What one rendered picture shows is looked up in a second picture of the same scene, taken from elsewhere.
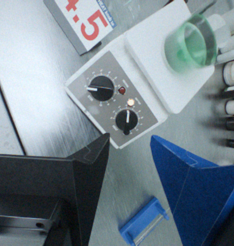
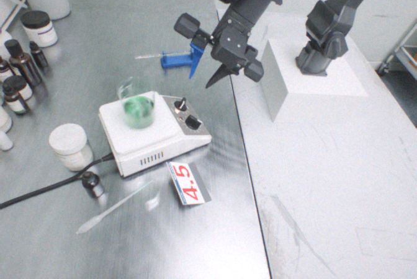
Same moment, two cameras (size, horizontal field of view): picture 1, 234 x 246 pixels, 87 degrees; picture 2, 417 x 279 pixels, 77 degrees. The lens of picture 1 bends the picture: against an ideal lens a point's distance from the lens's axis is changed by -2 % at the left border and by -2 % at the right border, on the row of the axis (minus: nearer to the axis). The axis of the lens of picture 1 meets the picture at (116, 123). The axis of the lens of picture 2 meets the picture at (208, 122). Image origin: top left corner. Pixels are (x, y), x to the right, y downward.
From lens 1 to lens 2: 0.46 m
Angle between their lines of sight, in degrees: 41
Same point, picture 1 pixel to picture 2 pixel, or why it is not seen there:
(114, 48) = (181, 134)
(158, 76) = (162, 110)
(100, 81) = (192, 126)
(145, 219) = (177, 59)
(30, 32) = (224, 180)
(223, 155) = (64, 60)
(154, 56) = (161, 119)
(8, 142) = (246, 125)
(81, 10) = (187, 183)
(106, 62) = (187, 131)
